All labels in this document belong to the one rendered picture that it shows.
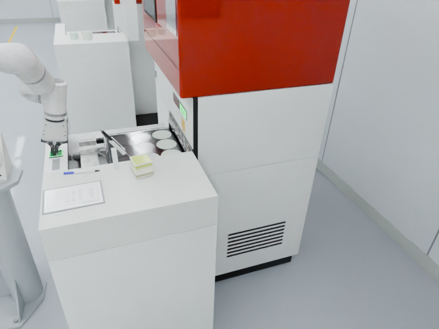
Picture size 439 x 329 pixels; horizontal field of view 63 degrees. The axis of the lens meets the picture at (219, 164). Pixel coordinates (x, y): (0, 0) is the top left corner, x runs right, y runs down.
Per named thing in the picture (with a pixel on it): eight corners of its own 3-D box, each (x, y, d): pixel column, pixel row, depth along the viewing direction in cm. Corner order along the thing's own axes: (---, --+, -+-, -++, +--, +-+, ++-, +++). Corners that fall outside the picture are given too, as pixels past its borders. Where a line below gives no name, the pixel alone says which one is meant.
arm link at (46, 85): (-10, 75, 118) (26, 104, 148) (40, 86, 120) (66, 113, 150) (-2, 49, 120) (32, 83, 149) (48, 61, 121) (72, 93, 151)
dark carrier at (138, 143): (170, 128, 198) (170, 127, 197) (187, 160, 171) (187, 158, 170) (106, 137, 187) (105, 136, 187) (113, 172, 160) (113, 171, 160)
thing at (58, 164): (71, 139, 199) (66, 115, 192) (74, 197, 156) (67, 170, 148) (53, 141, 196) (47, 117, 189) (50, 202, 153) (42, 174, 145)
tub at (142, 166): (147, 166, 152) (147, 152, 148) (154, 175, 147) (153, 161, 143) (130, 170, 149) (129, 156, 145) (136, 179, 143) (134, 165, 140)
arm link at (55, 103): (38, 111, 145) (61, 116, 146) (37, 79, 139) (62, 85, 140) (46, 104, 152) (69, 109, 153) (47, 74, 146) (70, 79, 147)
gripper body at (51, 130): (68, 113, 155) (67, 136, 160) (41, 111, 151) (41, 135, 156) (68, 120, 149) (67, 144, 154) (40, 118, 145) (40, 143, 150)
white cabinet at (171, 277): (169, 224, 264) (164, 123, 220) (212, 343, 188) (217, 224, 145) (76, 243, 245) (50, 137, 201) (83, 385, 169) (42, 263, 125)
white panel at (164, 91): (161, 109, 237) (157, 47, 215) (197, 176, 172) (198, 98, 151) (156, 109, 236) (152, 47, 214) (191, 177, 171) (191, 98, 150)
